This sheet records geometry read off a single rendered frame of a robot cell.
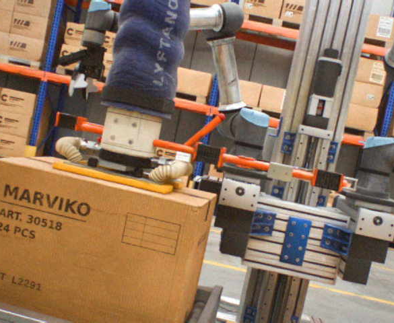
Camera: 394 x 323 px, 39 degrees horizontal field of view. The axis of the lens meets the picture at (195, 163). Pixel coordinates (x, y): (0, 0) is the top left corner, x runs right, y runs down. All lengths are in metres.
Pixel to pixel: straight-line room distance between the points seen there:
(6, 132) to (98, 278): 8.03
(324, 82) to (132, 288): 1.17
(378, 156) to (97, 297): 1.18
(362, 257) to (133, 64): 1.08
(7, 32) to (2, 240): 8.07
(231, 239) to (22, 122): 7.58
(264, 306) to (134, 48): 1.20
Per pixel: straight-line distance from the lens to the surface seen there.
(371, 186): 2.18
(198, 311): 1.93
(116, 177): 1.57
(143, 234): 1.50
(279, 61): 10.20
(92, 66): 2.01
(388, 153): 2.19
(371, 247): 2.11
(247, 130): 2.12
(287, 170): 1.61
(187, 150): 1.64
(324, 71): 2.26
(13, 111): 9.47
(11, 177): 1.61
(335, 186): 1.62
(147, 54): 1.62
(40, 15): 9.45
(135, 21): 1.64
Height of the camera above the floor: 1.13
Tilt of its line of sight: 3 degrees down
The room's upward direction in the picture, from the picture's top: 12 degrees clockwise
